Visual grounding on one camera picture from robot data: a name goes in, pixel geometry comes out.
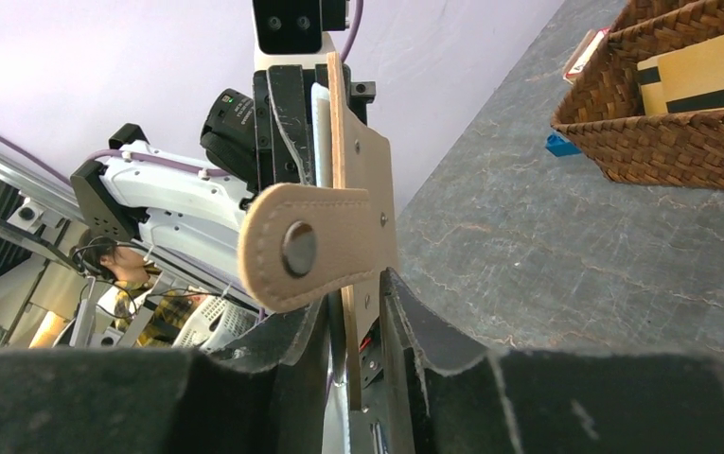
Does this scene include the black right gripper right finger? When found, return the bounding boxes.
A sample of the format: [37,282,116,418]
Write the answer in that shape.
[380,270,724,453]

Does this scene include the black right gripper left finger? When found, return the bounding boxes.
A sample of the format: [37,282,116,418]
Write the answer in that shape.
[0,304,328,453]

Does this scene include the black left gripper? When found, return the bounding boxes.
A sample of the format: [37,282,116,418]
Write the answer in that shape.
[200,63,333,194]

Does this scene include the beige leather card holder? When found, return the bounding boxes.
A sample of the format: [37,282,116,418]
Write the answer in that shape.
[238,52,398,410]

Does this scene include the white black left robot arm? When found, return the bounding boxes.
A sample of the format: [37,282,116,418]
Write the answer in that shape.
[72,55,397,311]

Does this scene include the playing card box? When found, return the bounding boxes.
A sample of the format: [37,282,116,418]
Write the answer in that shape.
[562,27,609,84]

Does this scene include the yellow cards in basket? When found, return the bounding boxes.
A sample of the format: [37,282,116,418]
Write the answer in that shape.
[636,35,724,115]

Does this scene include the white plastic mesh basket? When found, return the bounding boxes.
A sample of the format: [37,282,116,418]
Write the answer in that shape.
[172,296,257,353]

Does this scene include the seated person in plaid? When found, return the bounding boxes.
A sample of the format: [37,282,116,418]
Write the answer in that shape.
[70,230,205,347]

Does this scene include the blue toy brick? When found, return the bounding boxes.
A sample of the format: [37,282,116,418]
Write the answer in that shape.
[545,132,581,157]

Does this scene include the brown woven divided basket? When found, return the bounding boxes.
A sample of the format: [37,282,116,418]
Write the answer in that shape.
[551,0,724,189]

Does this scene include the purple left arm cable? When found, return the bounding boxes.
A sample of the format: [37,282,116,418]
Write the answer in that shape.
[0,0,366,296]

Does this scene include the aluminium frame rail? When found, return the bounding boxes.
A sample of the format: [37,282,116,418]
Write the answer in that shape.
[0,134,87,265]

